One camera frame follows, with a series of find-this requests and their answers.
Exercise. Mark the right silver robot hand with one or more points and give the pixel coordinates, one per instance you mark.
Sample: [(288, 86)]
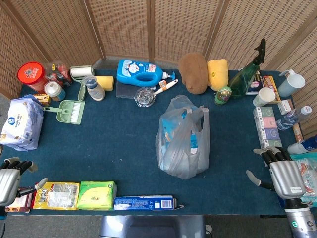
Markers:
[(287, 177)]

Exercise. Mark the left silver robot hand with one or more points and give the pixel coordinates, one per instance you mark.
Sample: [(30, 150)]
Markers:
[(7, 179)]

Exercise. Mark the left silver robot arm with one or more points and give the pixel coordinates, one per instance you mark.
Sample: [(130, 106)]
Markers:
[(2, 215)]

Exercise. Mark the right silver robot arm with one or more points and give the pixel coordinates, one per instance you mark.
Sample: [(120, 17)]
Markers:
[(301, 218)]

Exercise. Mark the white tissue pack bag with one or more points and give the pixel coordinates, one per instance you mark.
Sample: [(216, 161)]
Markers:
[(22, 124)]

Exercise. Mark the translucent plastic shopping bag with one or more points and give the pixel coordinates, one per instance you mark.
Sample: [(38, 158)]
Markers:
[(183, 138)]

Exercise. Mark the teal plastic snack package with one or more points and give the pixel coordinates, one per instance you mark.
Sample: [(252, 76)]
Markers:
[(308, 173)]

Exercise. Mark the brown chocolate box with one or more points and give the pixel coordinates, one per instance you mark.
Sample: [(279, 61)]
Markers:
[(18, 204)]

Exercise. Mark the blue white bottle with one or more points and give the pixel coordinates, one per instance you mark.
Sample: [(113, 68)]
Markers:
[(303, 146)]

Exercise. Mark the orange snack tube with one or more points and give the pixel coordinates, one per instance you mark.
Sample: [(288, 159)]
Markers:
[(298, 132)]

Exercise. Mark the yellow Lipo biscuit packet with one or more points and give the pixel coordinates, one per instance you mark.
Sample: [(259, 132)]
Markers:
[(57, 196)]

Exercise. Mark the pastel multipack tissue box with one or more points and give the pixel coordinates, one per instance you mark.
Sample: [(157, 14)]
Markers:
[(268, 126)]

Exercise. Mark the clear water bottle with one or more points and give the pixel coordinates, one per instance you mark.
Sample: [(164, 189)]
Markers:
[(293, 116)]

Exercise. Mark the small white red box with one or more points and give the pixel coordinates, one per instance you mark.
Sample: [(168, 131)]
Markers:
[(285, 106)]

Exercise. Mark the white paper cup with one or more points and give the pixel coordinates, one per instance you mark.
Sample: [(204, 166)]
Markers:
[(263, 97)]

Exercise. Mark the small brown yellow box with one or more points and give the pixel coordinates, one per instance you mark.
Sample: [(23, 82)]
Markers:
[(42, 99)]

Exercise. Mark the green mini dustpan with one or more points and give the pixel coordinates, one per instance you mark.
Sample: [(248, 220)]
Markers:
[(67, 111)]

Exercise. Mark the green tissue box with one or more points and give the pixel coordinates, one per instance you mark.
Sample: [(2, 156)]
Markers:
[(96, 196)]

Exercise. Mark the light blue plastic mug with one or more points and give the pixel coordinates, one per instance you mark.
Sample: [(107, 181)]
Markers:
[(291, 83)]

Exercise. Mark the red yellow flat box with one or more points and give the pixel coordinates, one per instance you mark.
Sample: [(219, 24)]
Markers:
[(271, 83)]

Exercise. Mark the dark book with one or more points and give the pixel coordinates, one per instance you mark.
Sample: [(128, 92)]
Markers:
[(253, 85)]

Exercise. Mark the small white-lidded jar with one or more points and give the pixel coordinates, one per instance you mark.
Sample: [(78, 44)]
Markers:
[(54, 91)]

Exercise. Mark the green egg-shaped toy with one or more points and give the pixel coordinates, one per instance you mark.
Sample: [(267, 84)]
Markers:
[(222, 95)]

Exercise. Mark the red lidded canister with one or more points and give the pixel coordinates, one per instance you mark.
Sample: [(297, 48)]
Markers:
[(32, 75)]

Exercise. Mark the green glass spray bottle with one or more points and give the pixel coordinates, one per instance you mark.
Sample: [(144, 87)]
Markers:
[(245, 77)]

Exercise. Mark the red snack packet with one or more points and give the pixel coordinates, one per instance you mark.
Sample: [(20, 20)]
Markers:
[(58, 72)]

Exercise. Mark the white lint roller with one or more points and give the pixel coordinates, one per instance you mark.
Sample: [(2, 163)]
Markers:
[(80, 79)]

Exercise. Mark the yellow plush toy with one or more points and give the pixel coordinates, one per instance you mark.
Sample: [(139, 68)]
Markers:
[(218, 73)]

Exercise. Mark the clear bottle with grey cap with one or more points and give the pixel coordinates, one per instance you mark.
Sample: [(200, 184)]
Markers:
[(94, 88)]

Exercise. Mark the yellow sponge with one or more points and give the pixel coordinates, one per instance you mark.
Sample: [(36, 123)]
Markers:
[(105, 83)]

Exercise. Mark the blue table mat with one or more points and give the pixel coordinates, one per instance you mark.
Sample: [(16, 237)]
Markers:
[(138, 138)]

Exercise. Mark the brown plush toy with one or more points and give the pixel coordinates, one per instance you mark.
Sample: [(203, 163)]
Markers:
[(194, 74)]

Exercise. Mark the blue foil wrap box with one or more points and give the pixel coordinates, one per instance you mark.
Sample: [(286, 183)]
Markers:
[(146, 202)]

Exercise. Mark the grey folded cloth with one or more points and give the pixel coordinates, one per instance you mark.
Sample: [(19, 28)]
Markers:
[(123, 90)]

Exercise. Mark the steel wool scrubber brush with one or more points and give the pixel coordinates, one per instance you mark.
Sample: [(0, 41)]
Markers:
[(151, 93)]

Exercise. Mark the blue detergent pump bottle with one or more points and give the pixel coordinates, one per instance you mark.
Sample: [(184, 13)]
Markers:
[(141, 73)]

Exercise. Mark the wicker folding screen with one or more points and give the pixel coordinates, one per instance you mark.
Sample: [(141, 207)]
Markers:
[(158, 27)]

